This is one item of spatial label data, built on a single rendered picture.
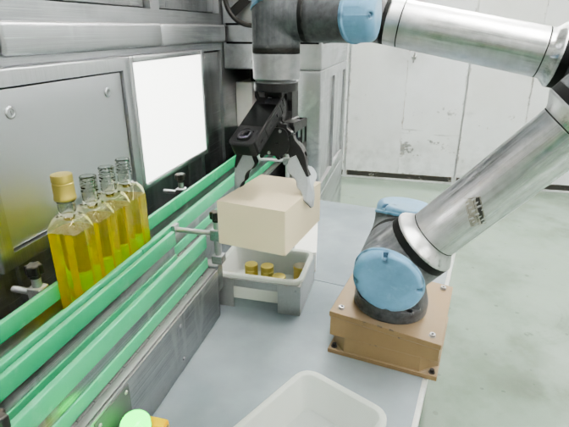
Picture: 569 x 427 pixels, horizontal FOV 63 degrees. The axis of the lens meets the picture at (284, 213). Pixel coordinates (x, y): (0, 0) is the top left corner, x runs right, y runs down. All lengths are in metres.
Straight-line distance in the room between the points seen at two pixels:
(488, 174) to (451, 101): 3.82
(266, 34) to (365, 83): 3.80
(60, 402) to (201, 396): 0.31
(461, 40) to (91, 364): 0.73
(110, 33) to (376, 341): 0.88
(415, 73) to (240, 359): 3.77
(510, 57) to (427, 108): 3.72
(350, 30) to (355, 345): 0.60
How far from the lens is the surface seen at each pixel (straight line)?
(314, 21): 0.71
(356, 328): 0.97
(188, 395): 0.94
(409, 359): 0.98
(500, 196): 0.72
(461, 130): 4.60
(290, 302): 1.11
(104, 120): 1.15
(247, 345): 1.04
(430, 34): 0.81
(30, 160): 0.98
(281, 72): 0.74
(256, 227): 0.74
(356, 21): 0.70
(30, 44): 0.99
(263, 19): 0.74
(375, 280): 0.76
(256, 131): 0.70
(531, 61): 0.82
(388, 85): 4.50
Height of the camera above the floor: 1.38
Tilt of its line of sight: 22 degrees down
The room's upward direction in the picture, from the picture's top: straight up
